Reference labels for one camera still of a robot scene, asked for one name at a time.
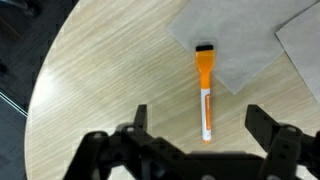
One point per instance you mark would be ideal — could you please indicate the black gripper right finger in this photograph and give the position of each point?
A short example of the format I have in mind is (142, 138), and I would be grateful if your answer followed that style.
(283, 150)

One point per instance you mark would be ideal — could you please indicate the orange white marker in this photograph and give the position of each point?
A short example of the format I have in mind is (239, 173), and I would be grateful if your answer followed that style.
(205, 83)

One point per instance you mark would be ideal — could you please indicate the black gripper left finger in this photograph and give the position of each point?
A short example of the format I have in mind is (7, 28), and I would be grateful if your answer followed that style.
(100, 156)

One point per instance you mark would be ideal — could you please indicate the grey cloth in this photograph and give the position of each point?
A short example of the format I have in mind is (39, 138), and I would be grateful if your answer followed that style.
(233, 33)
(305, 50)

